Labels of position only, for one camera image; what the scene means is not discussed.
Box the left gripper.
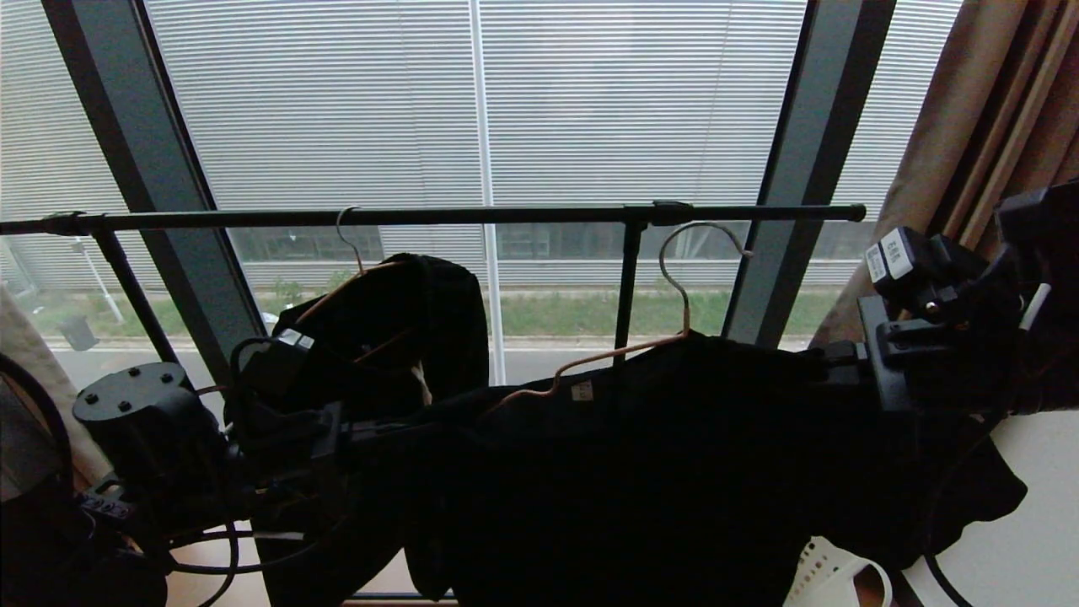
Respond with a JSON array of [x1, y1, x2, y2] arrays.
[[226, 399, 352, 500]]

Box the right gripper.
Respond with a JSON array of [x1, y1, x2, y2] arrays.
[[856, 295, 1014, 414]]

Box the black shorts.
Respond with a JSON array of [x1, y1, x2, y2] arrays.
[[251, 253, 490, 607]]

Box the pink clothes hanger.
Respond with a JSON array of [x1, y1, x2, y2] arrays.
[[295, 207, 416, 365], [479, 221, 754, 420]]

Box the black garment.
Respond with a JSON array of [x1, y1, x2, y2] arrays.
[[337, 333, 1029, 607]]

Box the white laundry basket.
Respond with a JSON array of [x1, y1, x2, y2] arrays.
[[784, 535, 893, 607]]

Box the black clothes rack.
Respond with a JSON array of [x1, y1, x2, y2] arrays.
[[0, 202, 867, 601]]

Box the beige curtain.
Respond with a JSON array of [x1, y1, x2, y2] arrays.
[[0, 287, 110, 486], [813, 0, 1079, 346]]

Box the window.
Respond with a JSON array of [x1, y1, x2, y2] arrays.
[[0, 0, 962, 389]]

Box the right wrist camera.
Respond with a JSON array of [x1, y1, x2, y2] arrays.
[[866, 226, 989, 323]]

